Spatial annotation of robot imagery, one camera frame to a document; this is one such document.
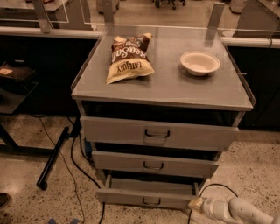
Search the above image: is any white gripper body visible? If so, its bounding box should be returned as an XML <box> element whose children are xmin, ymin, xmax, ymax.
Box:
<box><xmin>202</xmin><ymin>198</ymin><xmax>231</xmax><ymax>221</ymax></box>

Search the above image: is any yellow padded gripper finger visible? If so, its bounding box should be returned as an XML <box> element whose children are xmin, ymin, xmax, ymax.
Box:
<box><xmin>188</xmin><ymin>197</ymin><xmax>205</xmax><ymax>214</ymax></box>

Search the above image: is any grey bottom drawer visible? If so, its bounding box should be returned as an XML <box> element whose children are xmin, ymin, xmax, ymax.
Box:
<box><xmin>97</xmin><ymin>174</ymin><xmax>200</xmax><ymax>210</ymax></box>

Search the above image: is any grey drawer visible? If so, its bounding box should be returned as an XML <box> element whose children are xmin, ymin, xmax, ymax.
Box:
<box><xmin>92</xmin><ymin>150</ymin><xmax>219</xmax><ymax>179</ymax></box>
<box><xmin>97</xmin><ymin>174</ymin><xmax>200</xmax><ymax>210</ymax></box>
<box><xmin>80</xmin><ymin>116</ymin><xmax>239</xmax><ymax>151</ymax></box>

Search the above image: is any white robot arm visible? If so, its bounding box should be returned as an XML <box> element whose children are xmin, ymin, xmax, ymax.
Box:
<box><xmin>188</xmin><ymin>197</ymin><xmax>280</xmax><ymax>224</ymax></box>

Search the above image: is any grey top drawer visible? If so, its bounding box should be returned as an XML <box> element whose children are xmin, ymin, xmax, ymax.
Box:
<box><xmin>80</xmin><ymin>116</ymin><xmax>239</xmax><ymax>151</ymax></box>

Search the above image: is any grey middle drawer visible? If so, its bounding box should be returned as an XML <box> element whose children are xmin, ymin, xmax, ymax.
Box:
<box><xmin>92</xmin><ymin>150</ymin><xmax>219</xmax><ymax>179</ymax></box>

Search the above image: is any grey metal drawer cabinet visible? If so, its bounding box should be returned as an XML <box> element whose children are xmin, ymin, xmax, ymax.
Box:
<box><xmin>71</xmin><ymin>24</ymin><xmax>257</xmax><ymax>187</ymax></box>

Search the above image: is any white paper bowl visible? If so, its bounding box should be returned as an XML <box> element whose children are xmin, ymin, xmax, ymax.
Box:
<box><xmin>180</xmin><ymin>51</ymin><xmax>221</xmax><ymax>77</ymax></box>

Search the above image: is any black table leg with wheel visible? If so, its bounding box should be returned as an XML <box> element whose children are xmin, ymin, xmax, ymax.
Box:
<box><xmin>37</xmin><ymin>127</ymin><xmax>69</xmax><ymax>191</ymax></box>

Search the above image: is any brown yellow chip bag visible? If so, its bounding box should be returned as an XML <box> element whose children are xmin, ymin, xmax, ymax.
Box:
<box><xmin>106</xmin><ymin>33</ymin><xmax>154</xmax><ymax>84</ymax></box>

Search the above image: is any clear acrylic guard panel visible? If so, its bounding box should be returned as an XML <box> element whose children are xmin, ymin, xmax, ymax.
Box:
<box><xmin>69</xmin><ymin>0</ymin><xmax>280</xmax><ymax>91</ymax></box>

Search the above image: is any dark shoe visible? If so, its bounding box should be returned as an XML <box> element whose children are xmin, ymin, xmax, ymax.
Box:
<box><xmin>0</xmin><ymin>192</ymin><xmax>11</xmax><ymax>208</ymax></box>

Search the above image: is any dark side table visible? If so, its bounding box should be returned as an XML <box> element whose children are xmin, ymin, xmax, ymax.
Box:
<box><xmin>0</xmin><ymin>82</ymin><xmax>53</xmax><ymax>156</ymax></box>

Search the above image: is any black looped floor cable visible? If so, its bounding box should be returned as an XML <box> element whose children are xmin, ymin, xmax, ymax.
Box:
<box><xmin>186</xmin><ymin>183</ymin><xmax>239</xmax><ymax>224</ymax></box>

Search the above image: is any black cable left of cabinet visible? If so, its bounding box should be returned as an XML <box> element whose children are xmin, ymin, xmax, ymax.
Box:
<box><xmin>66</xmin><ymin>116</ymin><xmax>106</xmax><ymax>224</ymax></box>

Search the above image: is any white horizontal rail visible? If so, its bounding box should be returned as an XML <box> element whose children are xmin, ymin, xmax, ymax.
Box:
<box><xmin>0</xmin><ymin>26</ymin><xmax>280</xmax><ymax>49</ymax></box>

